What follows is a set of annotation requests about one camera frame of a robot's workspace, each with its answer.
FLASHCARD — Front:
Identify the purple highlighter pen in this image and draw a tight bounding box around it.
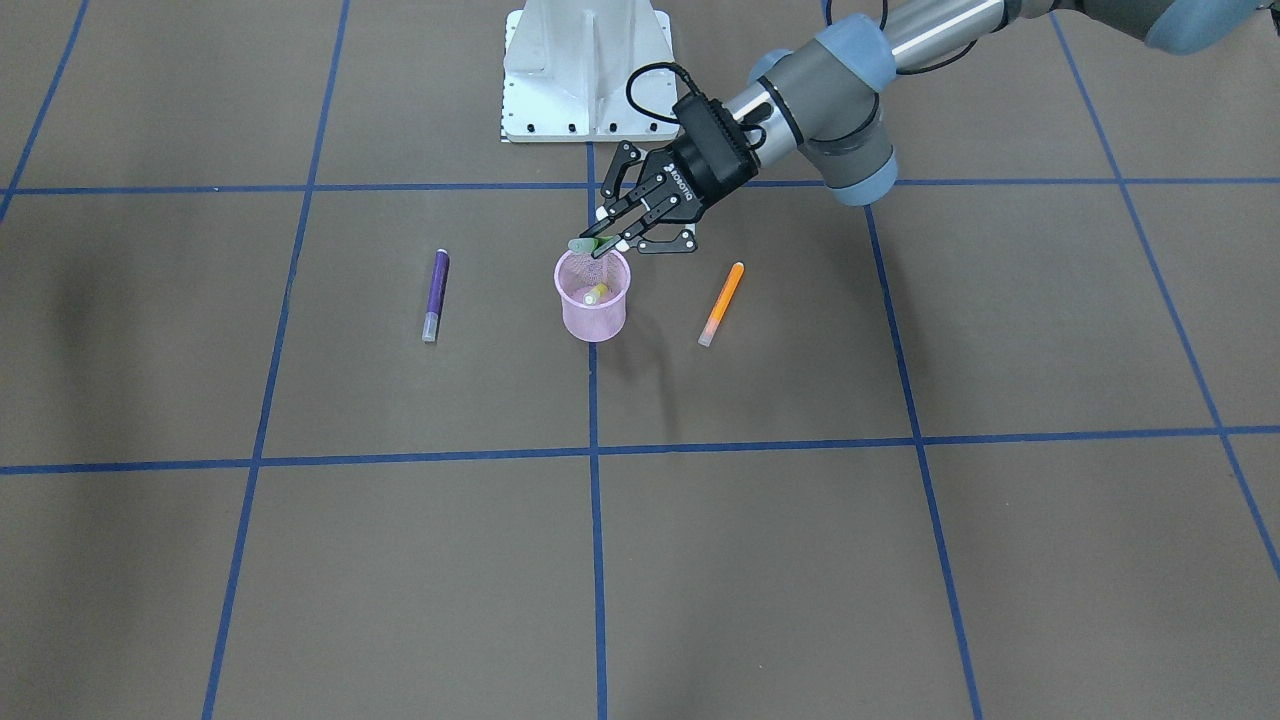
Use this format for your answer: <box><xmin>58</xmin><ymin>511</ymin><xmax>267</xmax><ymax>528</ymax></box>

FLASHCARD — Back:
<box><xmin>421</xmin><ymin>249</ymin><xmax>451</xmax><ymax>345</ymax></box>

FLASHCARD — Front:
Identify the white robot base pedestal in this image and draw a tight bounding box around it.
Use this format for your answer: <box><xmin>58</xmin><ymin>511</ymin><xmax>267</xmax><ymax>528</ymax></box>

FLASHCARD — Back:
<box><xmin>500</xmin><ymin>1</ymin><xmax>678</xmax><ymax>143</ymax></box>

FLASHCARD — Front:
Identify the pink mesh pen holder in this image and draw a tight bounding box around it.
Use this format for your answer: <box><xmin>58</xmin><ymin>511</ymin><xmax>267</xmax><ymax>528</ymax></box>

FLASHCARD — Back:
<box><xmin>553</xmin><ymin>250</ymin><xmax>632</xmax><ymax>343</ymax></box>

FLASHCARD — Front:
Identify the yellow highlighter pen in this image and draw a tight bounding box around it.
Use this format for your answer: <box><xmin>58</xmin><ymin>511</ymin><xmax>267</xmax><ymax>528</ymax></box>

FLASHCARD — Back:
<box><xmin>581</xmin><ymin>283</ymin><xmax>611</xmax><ymax>307</ymax></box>

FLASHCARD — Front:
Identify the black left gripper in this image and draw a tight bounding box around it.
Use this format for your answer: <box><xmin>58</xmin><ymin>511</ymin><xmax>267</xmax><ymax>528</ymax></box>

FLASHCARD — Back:
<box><xmin>594</xmin><ymin>92</ymin><xmax>760</xmax><ymax>255</ymax></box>

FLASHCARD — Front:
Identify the orange highlighter pen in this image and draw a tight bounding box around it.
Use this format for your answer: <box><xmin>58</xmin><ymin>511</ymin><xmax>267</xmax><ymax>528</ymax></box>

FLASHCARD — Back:
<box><xmin>698</xmin><ymin>261</ymin><xmax>745</xmax><ymax>348</ymax></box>

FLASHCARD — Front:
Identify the green highlighter pen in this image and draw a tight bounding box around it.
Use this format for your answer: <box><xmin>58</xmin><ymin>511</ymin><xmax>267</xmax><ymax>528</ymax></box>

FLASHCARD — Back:
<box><xmin>567</xmin><ymin>234</ymin><xmax>620</xmax><ymax>255</ymax></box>

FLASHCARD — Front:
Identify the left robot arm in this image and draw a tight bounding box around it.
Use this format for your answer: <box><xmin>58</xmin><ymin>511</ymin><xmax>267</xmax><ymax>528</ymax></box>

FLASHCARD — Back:
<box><xmin>568</xmin><ymin>1</ymin><xmax>1262</xmax><ymax>258</ymax></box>

